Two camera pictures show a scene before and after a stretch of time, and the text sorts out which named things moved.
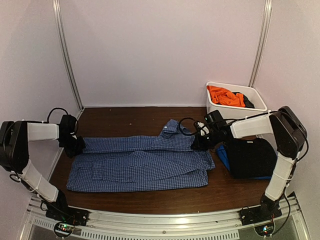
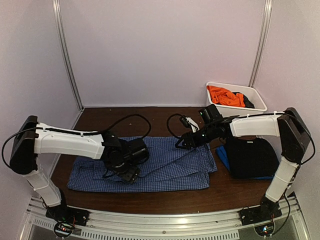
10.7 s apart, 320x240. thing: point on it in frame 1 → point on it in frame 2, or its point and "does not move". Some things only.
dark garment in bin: x=247 y=102 does not move
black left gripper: x=78 y=151 → x=130 y=176
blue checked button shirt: x=167 y=160 does not move
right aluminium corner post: x=268 y=6 does not move
